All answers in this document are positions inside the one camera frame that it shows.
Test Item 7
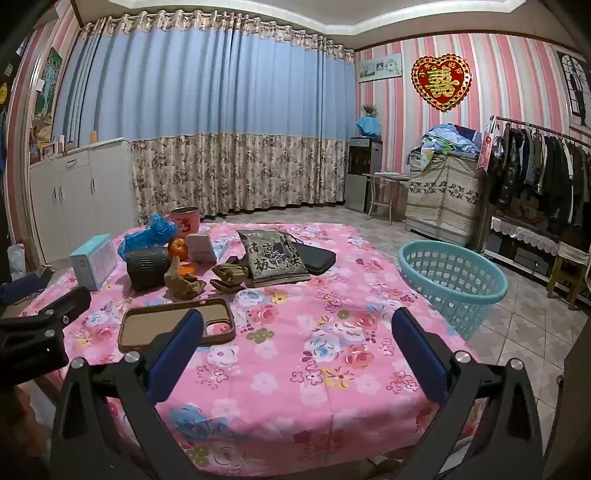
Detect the low shelf with lace cloth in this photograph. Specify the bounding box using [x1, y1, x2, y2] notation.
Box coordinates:
[485, 215, 561, 278]

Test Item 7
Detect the blue cloth cover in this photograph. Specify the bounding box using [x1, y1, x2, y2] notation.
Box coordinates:
[356, 116, 383, 139]

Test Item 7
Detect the pile of clothes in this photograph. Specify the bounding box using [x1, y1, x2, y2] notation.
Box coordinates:
[409, 124, 485, 162]

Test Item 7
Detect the small side table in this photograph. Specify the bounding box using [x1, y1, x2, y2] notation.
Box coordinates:
[362, 172, 409, 222]

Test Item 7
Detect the water dispenser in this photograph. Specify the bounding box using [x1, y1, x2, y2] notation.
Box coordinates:
[345, 136, 384, 213]

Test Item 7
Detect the white cabinet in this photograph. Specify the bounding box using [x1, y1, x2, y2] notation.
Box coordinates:
[28, 137, 139, 271]

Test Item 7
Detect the row of hanging clothes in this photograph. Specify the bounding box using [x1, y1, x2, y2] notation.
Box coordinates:
[487, 122, 591, 241]

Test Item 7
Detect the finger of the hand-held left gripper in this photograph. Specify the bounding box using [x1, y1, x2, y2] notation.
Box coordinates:
[0, 273, 54, 306]
[39, 286, 92, 326]

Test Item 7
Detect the brown paper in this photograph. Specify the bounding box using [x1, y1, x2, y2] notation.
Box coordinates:
[164, 255, 206, 301]
[210, 263, 246, 294]

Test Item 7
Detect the red heart wall decoration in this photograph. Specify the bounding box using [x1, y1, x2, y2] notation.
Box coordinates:
[411, 54, 472, 112]

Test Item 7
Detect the blue plastic bag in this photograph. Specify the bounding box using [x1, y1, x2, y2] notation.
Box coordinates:
[117, 213, 179, 261]

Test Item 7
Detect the teal cardboard box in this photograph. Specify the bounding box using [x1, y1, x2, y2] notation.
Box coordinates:
[70, 234, 119, 291]

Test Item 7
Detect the cloth-covered cabinet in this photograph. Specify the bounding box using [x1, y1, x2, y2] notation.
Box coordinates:
[405, 154, 485, 243]

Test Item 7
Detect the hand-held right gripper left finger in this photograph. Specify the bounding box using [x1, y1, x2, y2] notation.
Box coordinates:
[50, 308, 222, 480]

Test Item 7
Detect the framed black white picture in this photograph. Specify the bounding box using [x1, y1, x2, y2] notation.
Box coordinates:
[556, 50, 591, 134]

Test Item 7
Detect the pink hanging plastic bag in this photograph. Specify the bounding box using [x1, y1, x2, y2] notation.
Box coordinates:
[478, 117, 502, 174]

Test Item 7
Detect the wall poster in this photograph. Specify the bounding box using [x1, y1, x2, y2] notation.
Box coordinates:
[33, 46, 63, 125]

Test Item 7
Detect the blue and floral curtain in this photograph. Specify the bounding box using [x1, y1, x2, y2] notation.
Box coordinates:
[55, 8, 356, 217]

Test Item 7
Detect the brown phone case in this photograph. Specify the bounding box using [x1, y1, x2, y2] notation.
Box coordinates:
[118, 298, 236, 354]

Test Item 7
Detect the pink mug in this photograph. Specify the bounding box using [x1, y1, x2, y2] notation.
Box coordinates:
[168, 207, 202, 238]

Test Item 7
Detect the wooden stool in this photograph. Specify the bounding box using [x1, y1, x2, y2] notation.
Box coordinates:
[547, 240, 591, 310]

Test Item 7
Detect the dark ribbed cylinder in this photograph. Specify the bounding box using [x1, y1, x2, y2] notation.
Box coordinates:
[126, 247, 171, 292]

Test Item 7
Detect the teal plastic basket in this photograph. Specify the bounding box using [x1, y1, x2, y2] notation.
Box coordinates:
[398, 240, 509, 343]

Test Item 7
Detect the dark printed bag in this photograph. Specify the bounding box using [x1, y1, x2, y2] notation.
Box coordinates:
[237, 229, 311, 289]

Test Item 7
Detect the pink floral tablecloth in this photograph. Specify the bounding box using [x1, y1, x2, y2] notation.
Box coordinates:
[21, 220, 490, 478]

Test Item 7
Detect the metal clothes rack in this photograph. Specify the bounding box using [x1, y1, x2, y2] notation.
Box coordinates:
[489, 115, 591, 148]

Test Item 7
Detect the black zip case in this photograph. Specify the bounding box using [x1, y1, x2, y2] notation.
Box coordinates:
[295, 242, 337, 274]

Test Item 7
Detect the white plastic bag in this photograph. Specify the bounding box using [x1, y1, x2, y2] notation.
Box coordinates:
[7, 242, 26, 282]

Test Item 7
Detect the small landscape wall picture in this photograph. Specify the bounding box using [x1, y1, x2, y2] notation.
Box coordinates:
[358, 53, 403, 84]

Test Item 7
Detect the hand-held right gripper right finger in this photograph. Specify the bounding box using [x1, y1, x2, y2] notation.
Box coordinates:
[392, 306, 546, 480]

